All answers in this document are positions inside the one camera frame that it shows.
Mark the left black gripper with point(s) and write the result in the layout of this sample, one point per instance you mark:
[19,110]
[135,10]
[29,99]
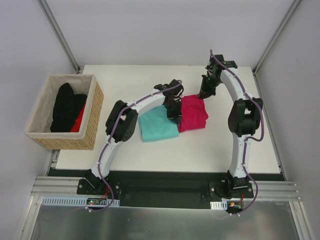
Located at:
[174,113]

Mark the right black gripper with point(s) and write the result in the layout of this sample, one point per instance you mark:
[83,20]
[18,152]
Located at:
[207,88]

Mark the pink t-shirt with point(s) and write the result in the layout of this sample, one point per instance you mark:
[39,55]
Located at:
[194,114]

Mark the teal t-shirt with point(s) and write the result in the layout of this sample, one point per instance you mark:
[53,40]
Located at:
[155,126]

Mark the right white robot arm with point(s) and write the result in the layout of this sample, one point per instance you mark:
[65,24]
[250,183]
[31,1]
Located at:
[244,120]

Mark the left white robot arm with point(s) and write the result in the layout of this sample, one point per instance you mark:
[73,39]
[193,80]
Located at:
[122,120]

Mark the red garment in basket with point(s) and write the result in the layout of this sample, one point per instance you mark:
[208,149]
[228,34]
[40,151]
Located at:
[77,124]

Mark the black garment in basket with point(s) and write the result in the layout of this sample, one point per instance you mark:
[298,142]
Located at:
[66,109]

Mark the wicker laundry basket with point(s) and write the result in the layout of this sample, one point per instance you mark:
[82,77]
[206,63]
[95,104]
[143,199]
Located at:
[38,127]

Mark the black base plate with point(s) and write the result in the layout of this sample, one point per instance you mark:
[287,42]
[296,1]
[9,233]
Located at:
[150,189]

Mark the right aluminium corner post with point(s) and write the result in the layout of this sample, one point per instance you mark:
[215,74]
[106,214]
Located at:
[290,12]

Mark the aluminium corner post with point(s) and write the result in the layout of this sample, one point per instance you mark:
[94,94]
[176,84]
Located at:
[290,12]
[59,35]

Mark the right white cable duct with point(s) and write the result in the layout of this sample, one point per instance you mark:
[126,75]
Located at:
[219,205]

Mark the white cable duct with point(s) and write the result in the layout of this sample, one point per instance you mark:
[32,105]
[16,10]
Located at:
[74,201]
[219,205]

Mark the left aluminium corner post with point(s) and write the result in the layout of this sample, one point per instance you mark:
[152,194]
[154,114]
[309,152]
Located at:
[59,35]

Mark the aluminium rail frame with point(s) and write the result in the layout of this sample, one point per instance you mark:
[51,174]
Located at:
[279,191]

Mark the left white cable duct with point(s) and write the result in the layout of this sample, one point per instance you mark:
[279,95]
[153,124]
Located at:
[74,201]

